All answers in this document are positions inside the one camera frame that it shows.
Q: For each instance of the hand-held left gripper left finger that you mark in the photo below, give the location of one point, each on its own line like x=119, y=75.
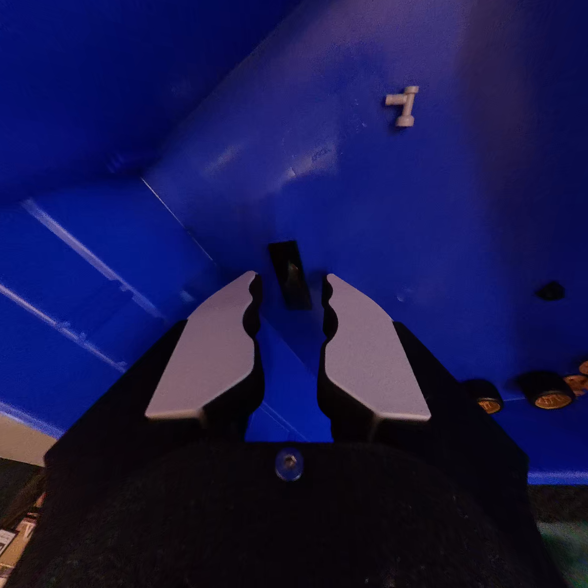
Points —
x=211, y=358

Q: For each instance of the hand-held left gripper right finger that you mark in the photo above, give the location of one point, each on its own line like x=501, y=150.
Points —
x=367, y=363

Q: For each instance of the black lego plate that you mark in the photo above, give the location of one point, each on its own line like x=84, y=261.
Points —
x=280, y=257

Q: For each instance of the blue storage bin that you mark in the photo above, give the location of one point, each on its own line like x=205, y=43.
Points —
x=413, y=206

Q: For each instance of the black lego wheel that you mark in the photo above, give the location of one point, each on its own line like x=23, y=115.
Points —
x=487, y=397
x=544, y=390

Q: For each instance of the small black lego piece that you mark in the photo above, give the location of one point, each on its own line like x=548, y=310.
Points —
x=550, y=291

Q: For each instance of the grey lego tap piece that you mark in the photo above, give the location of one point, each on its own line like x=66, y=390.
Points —
x=406, y=110

